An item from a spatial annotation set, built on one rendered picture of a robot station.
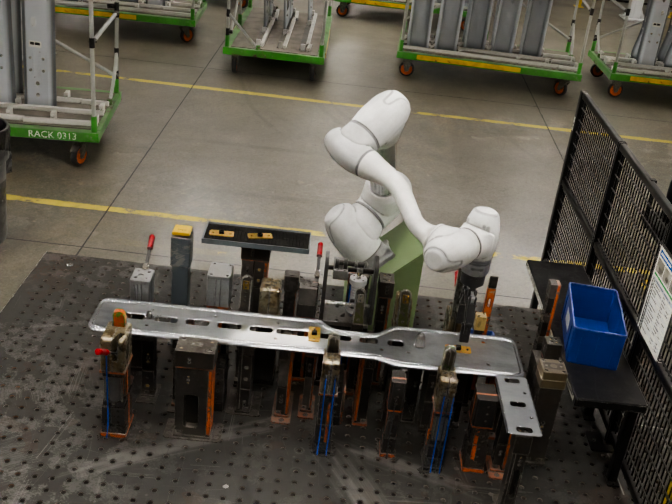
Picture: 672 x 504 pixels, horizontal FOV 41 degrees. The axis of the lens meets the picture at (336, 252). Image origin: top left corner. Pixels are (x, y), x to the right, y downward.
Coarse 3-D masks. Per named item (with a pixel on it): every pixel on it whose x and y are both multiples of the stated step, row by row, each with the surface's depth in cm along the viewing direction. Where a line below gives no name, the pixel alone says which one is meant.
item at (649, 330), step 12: (660, 252) 268; (660, 264) 267; (660, 276) 266; (648, 288) 275; (660, 288) 265; (660, 300) 264; (648, 312) 273; (660, 312) 263; (636, 324) 281; (648, 324) 272; (660, 324) 262; (648, 336) 271; (660, 336) 261; (648, 348) 269; (660, 348) 260
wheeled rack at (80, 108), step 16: (112, 16) 659; (96, 64) 690; (112, 80) 682; (16, 96) 666; (64, 96) 671; (80, 96) 686; (96, 96) 690; (112, 96) 680; (0, 112) 635; (16, 112) 641; (32, 112) 644; (48, 112) 647; (64, 112) 650; (80, 112) 650; (96, 112) 651; (112, 112) 674; (16, 128) 616; (32, 128) 618; (48, 128) 621; (64, 128) 624; (80, 128) 626; (96, 128) 622; (80, 144) 630; (80, 160) 636
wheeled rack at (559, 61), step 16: (560, 32) 978; (400, 48) 915; (416, 48) 924; (432, 48) 924; (464, 48) 942; (544, 48) 994; (400, 64) 930; (448, 64) 916; (464, 64) 913; (480, 64) 911; (496, 64) 910; (528, 64) 919; (544, 64) 917; (560, 64) 934; (576, 64) 917; (560, 80) 922; (576, 80) 909
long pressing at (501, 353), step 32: (96, 320) 280; (128, 320) 282; (224, 320) 288; (256, 320) 290; (288, 320) 292; (320, 320) 293; (320, 352) 278; (352, 352) 279; (384, 352) 281; (416, 352) 282; (480, 352) 286; (512, 352) 288
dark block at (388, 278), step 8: (384, 280) 299; (392, 280) 298; (384, 288) 298; (392, 288) 298; (384, 296) 299; (392, 296) 299; (376, 304) 308; (384, 304) 301; (376, 312) 303; (384, 312) 302; (376, 320) 304; (384, 320) 304; (376, 328) 305; (384, 328) 305; (376, 368) 313; (376, 376) 315; (376, 384) 316
